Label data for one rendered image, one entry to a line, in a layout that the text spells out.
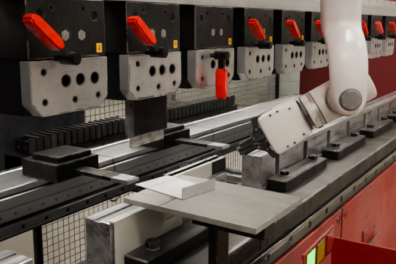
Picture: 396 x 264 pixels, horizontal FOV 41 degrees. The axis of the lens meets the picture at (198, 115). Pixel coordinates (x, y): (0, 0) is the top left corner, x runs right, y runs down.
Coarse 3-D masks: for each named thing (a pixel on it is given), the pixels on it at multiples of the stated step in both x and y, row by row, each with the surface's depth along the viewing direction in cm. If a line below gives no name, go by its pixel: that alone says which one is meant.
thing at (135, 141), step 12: (132, 108) 95; (144, 108) 98; (156, 108) 101; (132, 120) 96; (144, 120) 98; (156, 120) 101; (132, 132) 96; (144, 132) 98; (156, 132) 103; (132, 144) 97
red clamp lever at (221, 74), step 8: (216, 56) 107; (224, 56) 106; (224, 64) 107; (216, 72) 107; (224, 72) 107; (216, 80) 108; (224, 80) 107; (216, 88) 108; (224, 88) 107; (216, 96) 108; (224, 96) 108
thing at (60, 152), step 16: (32, 160) 111; (48, 160) 110; (64, 160) 110; (80, 160) 112; (96, 160) 116; (32, 176) 111; (48, 176) 109; (64, 176) 109; (96, 176) 107; (112, 176) 106; (128, 176) 106
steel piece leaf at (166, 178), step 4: (164, 176) 107; (168, 176) 107; (148, 180) 104; (152, 180) 104; (156, 180) 104; (160, 180) 104; (164, 180) 104; (168, 180) 104; (136, 184) 101; (140, 184) 101; (144, 184) 101; (148, 184) 101; (152, 184) 101; (156, 184) 101
